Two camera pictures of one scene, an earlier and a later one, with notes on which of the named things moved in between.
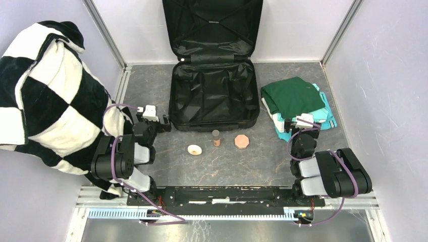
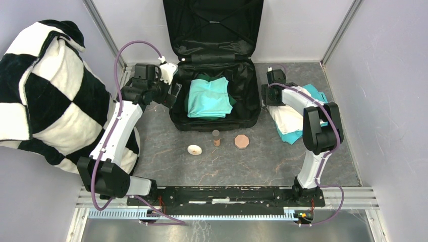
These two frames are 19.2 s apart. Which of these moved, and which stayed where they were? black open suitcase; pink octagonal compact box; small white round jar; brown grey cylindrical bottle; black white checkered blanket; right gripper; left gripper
Moved: left gripper; right gripper
Stayed: brown grey cylindrical bottle; black white checkered blanket; small white round jar; black open suitcase; pink octagonal compact box
